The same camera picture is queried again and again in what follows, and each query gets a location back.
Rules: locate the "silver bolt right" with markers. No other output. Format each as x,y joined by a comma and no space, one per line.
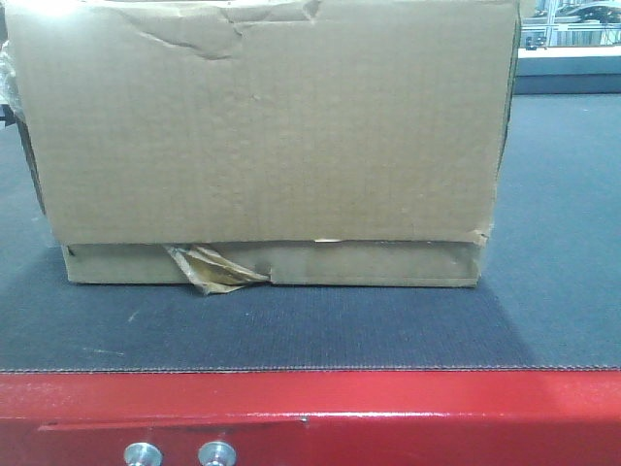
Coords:
217,453

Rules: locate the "dark green conveyor belt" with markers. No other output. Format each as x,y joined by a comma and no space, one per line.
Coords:
548,298

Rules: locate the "silver bolt left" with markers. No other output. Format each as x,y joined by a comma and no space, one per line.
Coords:
142,454

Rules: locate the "silver bolt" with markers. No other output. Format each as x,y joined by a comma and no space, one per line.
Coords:
142,454
217,453

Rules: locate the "brown cardboard carton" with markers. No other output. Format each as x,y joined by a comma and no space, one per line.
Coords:
233,143

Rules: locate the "red conveyor frame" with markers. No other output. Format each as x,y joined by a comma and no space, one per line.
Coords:
316,418

